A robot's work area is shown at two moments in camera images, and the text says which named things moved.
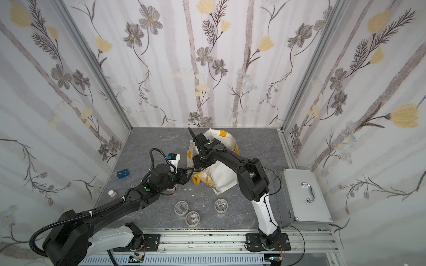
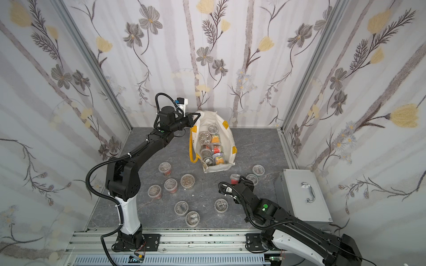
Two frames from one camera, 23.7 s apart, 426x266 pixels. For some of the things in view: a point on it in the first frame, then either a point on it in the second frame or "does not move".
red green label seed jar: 181,208 does not move
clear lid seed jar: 192,219 does not move
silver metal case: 301,203 does not move
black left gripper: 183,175 → 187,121
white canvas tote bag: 220,176 → 227,141
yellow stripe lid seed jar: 221,205 does not move
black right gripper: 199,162 → 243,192
